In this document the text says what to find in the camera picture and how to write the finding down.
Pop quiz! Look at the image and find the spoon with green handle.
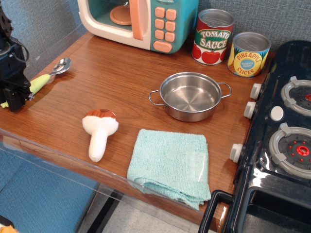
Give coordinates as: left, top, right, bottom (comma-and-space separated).
0, 58, 71, 107

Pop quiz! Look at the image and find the black table leg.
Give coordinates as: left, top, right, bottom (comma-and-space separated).
87, 190, 123, 233

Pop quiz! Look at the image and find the black toy stove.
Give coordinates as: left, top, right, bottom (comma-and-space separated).
199, 40, 311, 233

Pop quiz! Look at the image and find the clear acrylic barrier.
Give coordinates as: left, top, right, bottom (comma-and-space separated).
0, 33, 203, 224

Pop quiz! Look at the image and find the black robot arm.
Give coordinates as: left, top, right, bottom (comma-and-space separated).
0, 9, 34, 112

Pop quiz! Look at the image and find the pineapple slices can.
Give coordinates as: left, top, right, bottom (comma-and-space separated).
227, 32, 271, 77

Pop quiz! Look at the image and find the toy microwave oven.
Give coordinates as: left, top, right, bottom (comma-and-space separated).
78, 0, 199, 54

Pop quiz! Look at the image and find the plush mushroom toy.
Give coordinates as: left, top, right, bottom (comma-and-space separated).
82, 109, 119, 162

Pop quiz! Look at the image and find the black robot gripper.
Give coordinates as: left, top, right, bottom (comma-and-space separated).
0, 36, 34, 112

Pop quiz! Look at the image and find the small steel pot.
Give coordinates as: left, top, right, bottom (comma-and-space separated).
149, 72, 232, 122

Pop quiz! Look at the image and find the light blue folded towel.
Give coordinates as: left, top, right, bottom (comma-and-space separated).
127, 129, 211, 209

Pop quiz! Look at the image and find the tomato sauce can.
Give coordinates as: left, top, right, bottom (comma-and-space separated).
192, 9, 235, 65

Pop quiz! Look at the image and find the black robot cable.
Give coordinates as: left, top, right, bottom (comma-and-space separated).
9, 36, 30, 64

